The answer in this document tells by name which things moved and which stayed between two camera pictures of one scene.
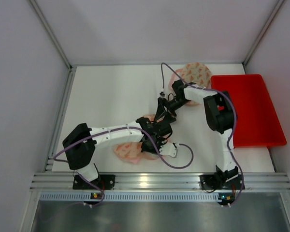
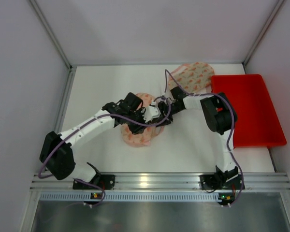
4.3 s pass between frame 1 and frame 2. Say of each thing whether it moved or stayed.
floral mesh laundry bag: stayed
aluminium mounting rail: stayed
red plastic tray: stayed
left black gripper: moved
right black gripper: stayed
